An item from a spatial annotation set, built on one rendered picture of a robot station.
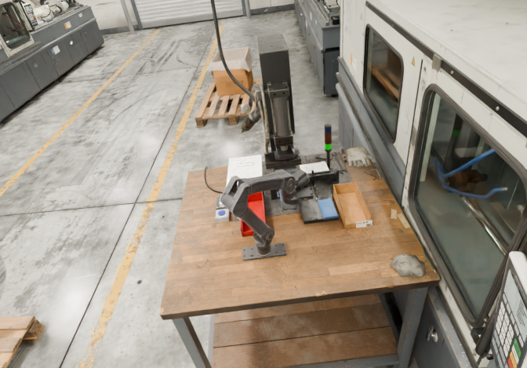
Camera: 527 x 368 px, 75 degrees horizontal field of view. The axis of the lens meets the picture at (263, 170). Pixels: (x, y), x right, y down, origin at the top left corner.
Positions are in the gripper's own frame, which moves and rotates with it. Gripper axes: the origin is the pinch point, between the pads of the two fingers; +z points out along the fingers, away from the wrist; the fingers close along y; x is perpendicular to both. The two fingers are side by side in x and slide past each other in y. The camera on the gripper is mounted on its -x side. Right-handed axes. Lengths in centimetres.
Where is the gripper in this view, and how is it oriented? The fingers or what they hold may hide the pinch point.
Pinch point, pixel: (288, 206)
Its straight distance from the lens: 163.8
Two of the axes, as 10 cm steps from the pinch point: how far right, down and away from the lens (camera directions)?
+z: 0.6, 4.9, 8.7
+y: -0.7, -8.7, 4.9
